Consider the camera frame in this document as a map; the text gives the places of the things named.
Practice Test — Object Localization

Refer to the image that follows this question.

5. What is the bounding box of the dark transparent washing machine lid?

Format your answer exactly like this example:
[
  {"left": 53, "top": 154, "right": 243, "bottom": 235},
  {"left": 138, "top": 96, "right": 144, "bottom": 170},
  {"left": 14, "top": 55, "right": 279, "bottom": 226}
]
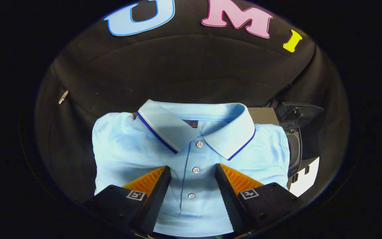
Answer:
[{"left": 274, "top": 104, "right": 324, "bottom": 131}]

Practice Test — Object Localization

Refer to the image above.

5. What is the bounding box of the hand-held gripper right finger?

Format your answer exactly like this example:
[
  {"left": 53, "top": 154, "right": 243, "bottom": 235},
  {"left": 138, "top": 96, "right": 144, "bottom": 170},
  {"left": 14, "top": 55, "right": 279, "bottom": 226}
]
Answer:
[{"left": 215, "top": 163, "right": 299, "bottom": 233}]

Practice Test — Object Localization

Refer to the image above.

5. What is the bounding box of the light blue polo shirt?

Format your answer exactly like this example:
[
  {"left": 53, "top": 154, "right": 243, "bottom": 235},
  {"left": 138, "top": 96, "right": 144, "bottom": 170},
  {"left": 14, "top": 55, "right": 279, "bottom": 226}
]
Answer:
[{"left": 92, "top": 99, "right": 290, "bottom": 238}]

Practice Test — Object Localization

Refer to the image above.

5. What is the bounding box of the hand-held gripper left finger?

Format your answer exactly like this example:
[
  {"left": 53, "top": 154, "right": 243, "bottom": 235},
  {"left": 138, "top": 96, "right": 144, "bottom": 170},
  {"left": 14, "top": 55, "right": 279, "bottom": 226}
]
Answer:
[{"left": 84, "top": 166, "right": 171, "bottom": 235}]

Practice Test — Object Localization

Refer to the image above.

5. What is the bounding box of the white panel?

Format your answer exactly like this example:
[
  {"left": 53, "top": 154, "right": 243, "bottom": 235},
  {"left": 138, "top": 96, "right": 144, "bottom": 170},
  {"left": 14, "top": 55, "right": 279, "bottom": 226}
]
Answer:
[{"left": 289, "top": 157, "right": 320, "bottom": 197}]

